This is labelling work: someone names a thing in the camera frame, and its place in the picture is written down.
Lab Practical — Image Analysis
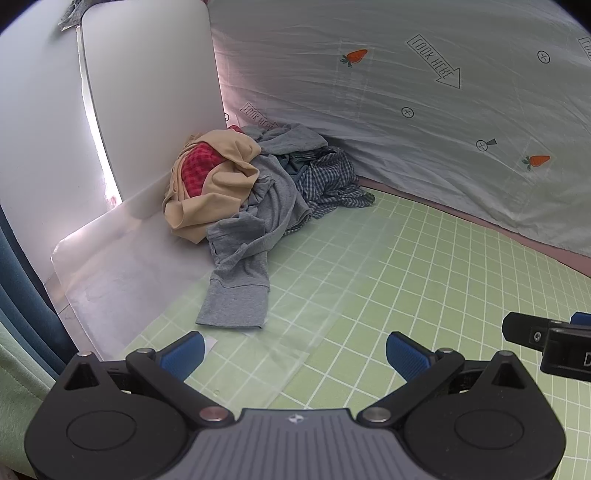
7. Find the blue checked shirt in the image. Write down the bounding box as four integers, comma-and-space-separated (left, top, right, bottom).
286, 148, 376, 236

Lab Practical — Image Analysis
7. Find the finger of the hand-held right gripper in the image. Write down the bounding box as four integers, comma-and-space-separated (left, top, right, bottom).
502, 311, 591, 347
540, 325, 591, 377

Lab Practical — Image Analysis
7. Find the blue denim garment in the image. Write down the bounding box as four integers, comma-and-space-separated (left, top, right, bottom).
288, 148, 342, 176

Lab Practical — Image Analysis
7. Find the red checked garment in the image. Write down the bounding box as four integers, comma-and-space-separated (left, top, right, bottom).
180, 124, 245, 197

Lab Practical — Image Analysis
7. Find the light green fleece cloth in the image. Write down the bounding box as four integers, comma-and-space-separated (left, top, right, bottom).
0, 339, 61, 476

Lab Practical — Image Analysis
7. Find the grey carrot printed sheet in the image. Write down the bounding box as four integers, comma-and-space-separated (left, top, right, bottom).
208, 0, 591, 257

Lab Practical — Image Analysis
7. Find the pink mattress edge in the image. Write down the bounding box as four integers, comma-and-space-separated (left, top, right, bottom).
355, 178, 591, 278

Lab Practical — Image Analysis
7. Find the white upright board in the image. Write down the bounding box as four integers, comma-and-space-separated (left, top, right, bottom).
78, 0, 227, 204

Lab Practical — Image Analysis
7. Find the grey hoodie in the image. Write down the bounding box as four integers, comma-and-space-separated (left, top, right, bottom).
196, 124, 331, 329

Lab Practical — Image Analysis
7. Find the blue curtain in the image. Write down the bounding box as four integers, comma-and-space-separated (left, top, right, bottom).
0, 203, 77, 377

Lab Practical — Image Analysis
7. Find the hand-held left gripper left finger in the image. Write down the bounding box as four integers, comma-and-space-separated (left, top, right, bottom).
55, 331, 234, 428

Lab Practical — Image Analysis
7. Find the beige garment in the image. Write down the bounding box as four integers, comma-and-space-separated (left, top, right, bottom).
161, 129, 263, 245

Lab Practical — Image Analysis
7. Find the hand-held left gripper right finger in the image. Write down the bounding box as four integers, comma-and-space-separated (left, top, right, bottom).
358, 331, 536, 428

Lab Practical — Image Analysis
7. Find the green grid mat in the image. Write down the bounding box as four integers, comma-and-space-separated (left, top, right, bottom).
124, 182, 591, 480

